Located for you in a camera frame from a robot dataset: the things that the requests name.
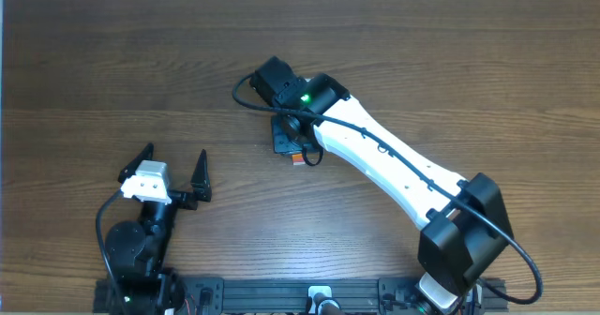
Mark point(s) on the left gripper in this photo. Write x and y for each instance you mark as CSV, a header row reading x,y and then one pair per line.
x,y
183,200

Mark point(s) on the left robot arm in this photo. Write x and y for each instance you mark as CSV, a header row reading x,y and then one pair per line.
x,y
124,247

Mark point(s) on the mounting rail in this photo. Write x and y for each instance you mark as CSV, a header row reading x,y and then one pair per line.
x,y
272,296

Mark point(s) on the red cube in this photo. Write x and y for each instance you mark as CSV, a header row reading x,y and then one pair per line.
x,y
298,161

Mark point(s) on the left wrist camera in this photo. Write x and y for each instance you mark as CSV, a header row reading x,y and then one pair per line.
x,y
147,181

